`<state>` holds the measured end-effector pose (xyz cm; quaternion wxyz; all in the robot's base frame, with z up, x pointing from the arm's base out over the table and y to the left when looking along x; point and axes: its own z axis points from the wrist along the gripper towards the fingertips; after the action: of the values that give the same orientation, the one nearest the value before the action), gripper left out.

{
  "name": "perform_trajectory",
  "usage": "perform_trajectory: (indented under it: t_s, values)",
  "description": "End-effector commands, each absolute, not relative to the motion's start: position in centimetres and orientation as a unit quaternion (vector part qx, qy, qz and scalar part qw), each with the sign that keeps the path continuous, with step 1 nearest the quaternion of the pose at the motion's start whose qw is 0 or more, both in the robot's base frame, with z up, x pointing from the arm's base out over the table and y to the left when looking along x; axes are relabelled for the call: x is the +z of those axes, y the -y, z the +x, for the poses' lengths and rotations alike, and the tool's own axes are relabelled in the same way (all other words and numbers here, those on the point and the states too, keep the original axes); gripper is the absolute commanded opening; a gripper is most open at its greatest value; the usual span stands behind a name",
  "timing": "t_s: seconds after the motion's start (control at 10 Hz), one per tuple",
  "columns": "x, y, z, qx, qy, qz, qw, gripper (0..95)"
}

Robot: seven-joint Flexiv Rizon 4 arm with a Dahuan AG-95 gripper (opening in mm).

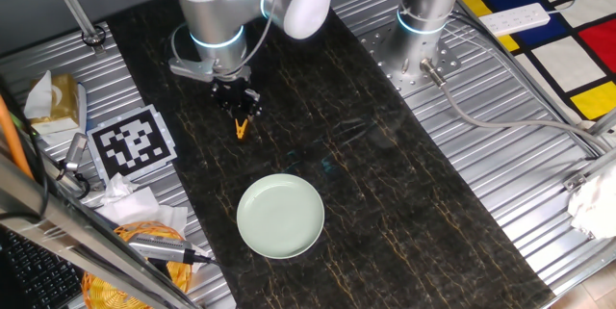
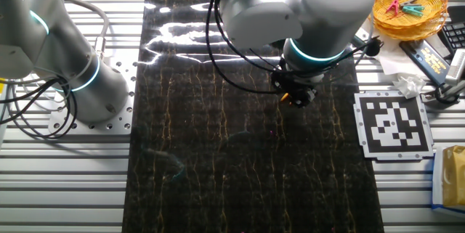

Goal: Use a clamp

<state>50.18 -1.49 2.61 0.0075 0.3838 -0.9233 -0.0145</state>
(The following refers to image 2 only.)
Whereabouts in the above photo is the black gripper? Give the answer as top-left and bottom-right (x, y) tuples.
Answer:
(270, 70), (319, 109)

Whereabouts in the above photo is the black white marker board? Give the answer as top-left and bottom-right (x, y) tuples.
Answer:
(353, 90), (435, 161)

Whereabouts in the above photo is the white paper towel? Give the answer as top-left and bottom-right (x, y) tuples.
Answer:
(354, 18), (437, 78)

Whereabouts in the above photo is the crumpled white tissue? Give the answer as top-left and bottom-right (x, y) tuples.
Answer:
(392, 75), (426, 99)

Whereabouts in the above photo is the black marble pattern mat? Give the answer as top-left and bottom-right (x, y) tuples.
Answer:
(121, 0), (385, 233)

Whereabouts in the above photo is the pink clothespin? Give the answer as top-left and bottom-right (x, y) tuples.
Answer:
(385, 0), (400, 17)

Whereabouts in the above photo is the dark device with yellow print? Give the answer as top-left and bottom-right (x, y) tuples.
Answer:
(399, 39), (451, 87)

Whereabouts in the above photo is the green clothespin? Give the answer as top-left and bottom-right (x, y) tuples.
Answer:
(402, 4), (425, 17)

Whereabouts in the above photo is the orange wicker basket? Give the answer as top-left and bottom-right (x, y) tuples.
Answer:
(371, 0), (449, 41)

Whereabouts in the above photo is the black keyboard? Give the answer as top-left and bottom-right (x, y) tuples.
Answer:
(437, 6), (465, 58)

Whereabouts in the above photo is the thin arm cable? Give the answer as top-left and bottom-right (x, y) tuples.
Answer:
(198, 0), (383, 96)

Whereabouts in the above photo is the black camera cable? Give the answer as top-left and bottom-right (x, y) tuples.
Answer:
(434, 80), (465, 105)

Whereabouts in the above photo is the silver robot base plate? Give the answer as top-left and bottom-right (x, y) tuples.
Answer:
(48, 58), (138, 135)

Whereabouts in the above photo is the grey base cable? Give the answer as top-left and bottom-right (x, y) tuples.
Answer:
(61, 0), (110, 60)

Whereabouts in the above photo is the black base cable bundle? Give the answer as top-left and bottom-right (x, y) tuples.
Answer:
(0, 76), (80, 140)

